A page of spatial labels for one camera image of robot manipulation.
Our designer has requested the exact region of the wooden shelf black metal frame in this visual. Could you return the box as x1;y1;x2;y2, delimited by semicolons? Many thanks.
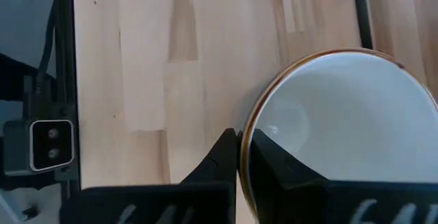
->
352;0;374;50

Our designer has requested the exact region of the black camera cable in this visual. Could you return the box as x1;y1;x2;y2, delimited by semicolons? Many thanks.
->
36;4;57;115

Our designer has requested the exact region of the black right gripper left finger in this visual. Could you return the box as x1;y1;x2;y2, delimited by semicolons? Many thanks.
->
61;127;240;224

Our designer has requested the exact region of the black table-level camera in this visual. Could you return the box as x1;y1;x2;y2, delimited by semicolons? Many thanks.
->
2;119;75;177

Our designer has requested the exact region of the teal ceramic mug white handle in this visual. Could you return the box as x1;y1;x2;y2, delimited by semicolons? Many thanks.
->
238;47;438;224

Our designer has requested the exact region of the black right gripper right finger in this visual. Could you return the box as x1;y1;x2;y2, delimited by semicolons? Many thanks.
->
249;128;438;224

